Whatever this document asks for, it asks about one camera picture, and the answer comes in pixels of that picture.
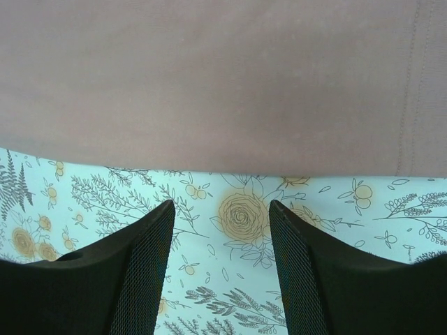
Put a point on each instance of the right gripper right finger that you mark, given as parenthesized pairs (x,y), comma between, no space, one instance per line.
(330,287)

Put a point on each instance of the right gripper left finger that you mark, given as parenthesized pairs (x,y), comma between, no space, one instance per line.
(112,286)

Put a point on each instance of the pink t shirt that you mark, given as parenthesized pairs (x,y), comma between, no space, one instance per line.
(288,88)

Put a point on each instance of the floral table cloth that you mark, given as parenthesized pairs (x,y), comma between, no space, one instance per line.
(221,276)

